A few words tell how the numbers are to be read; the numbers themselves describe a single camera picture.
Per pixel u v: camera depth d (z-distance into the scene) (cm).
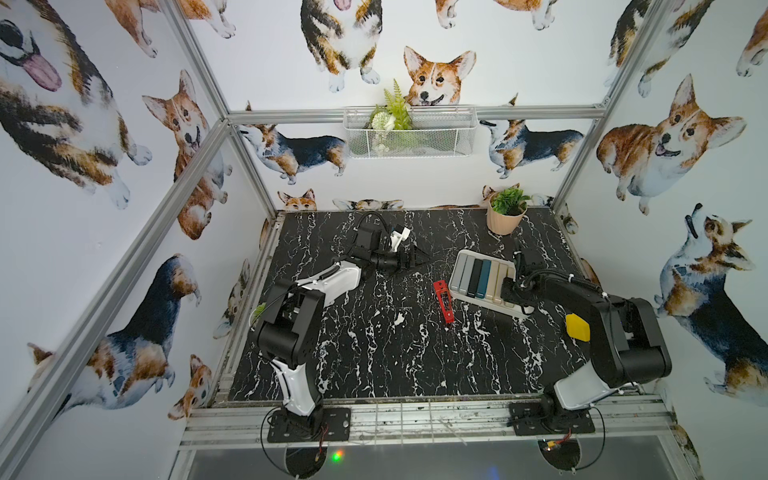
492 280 97
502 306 92
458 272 101
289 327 49
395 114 82
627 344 46
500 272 100
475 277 98
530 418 74
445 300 97
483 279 98
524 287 70
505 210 104
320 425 72
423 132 92
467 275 98
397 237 85
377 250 78
